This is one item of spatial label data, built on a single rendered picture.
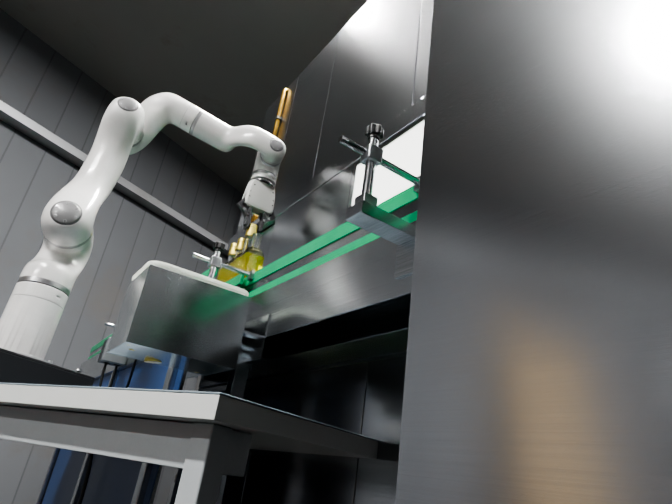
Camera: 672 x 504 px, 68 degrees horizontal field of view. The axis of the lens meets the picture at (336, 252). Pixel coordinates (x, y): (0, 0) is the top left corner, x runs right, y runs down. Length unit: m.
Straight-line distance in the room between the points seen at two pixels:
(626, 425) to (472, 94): 0.33
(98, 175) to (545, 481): 1.38
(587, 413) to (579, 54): 0.27
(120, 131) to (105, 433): 0.93
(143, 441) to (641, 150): 0.73
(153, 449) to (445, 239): 0.55
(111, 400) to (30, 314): 0.56
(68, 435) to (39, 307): 0.45
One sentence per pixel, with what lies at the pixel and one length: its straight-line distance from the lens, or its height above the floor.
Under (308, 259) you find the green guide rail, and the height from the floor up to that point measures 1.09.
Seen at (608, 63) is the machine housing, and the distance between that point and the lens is 0.43.
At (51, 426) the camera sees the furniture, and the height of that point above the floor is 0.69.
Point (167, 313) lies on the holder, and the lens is 1.02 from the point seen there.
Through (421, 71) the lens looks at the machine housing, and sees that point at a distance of 1.45.
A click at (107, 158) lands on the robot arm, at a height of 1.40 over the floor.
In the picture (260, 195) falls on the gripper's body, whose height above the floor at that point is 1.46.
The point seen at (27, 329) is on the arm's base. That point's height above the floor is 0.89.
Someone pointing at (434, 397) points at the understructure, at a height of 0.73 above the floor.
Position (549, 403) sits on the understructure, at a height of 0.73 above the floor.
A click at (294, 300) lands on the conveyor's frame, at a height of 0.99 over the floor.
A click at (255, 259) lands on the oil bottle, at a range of 1.48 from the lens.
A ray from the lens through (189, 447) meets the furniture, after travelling 0.76.
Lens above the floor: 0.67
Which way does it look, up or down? 25 degrees up
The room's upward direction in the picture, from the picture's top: 8 degrees clockwise
